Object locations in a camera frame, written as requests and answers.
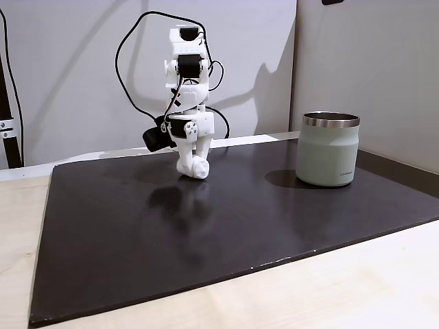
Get black stand with white bracket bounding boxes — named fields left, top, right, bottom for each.
left=0, top=51, right=22, bottom=169

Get dark table mat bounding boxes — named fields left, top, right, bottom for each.
left=27, top=138, right=439, bottom=326

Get pale green steel-rimmed cup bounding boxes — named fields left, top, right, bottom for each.
left=296, top=111, right=361, bottom=188

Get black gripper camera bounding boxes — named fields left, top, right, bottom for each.
left=142, top=116, right=174, bottom=151

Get white gauze roll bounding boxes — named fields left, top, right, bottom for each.
left=187, top=158, right=211, bottom=180

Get black cable behind gripper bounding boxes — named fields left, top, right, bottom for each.
left=204, top=106, right=230, bottom=140

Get short black looped cable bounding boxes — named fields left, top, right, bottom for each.
left=206, top=60, right=226, bottom=91

